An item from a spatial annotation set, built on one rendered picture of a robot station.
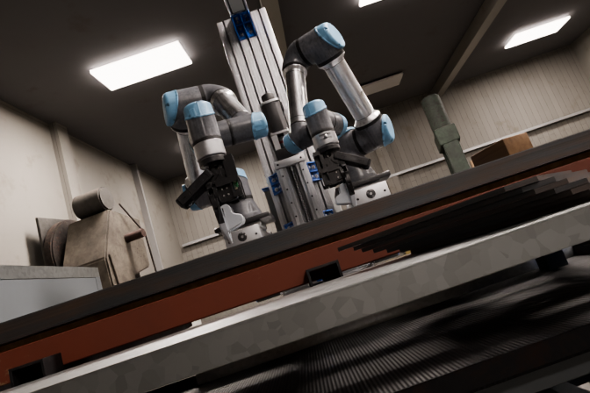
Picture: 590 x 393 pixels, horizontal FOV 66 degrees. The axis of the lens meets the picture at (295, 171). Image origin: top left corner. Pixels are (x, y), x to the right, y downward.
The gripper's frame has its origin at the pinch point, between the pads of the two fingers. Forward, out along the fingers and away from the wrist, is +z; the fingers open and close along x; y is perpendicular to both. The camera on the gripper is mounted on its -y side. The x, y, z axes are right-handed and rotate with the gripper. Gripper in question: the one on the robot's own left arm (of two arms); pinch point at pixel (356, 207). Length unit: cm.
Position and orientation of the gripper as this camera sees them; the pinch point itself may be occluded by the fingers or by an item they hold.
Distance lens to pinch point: 137.7
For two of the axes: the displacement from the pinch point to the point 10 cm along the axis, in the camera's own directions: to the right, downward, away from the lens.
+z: 3.1, 9.3, -2.1
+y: -9.5, 3.1, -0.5
